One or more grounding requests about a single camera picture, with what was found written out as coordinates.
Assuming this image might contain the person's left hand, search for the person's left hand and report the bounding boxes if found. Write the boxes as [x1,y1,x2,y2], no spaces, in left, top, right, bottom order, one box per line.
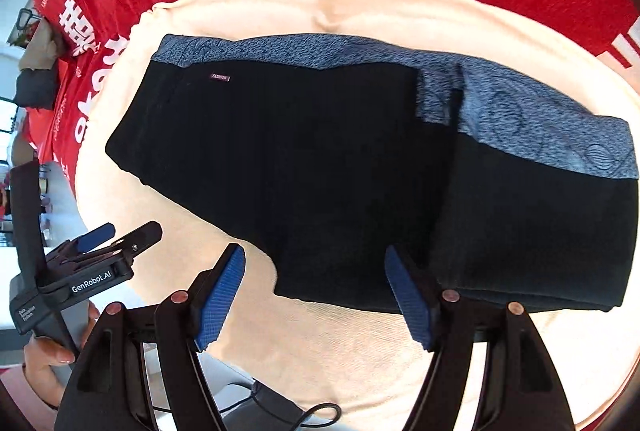
[22,301,101,409]

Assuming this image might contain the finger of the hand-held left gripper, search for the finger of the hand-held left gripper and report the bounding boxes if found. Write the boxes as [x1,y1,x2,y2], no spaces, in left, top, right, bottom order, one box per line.
[60,222,117,258]
[85,220,164,264]

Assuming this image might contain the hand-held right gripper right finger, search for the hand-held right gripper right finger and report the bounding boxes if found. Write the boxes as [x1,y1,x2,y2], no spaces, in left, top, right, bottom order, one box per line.
[384,245,576,431]

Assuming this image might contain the black cable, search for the black cable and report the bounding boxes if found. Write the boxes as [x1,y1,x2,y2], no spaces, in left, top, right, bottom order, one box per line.
[150,381,343,431]

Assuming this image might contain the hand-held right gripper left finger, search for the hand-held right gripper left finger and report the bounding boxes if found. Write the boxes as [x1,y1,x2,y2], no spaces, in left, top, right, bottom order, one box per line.
[54,242,247,431]

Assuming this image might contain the person's left forearm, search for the person's left forearm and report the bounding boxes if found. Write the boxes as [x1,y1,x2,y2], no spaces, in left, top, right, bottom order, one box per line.
[0,363,58,431]

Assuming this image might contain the black pants with blue stripes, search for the black pants with blue stripes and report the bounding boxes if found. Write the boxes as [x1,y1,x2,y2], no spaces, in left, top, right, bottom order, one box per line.
[105,32,640,314]

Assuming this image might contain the cream blanket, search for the cream blanket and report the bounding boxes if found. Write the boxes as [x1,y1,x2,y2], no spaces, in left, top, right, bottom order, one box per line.
[74,0,640,431]

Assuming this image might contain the beige cloth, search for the beige cloth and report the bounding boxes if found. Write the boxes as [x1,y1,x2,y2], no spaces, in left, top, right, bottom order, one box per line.
[22,18,68,72]

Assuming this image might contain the dark grey cloth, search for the dark grey cloth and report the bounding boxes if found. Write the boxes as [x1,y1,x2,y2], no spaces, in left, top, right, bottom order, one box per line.
[14,67,60,108]

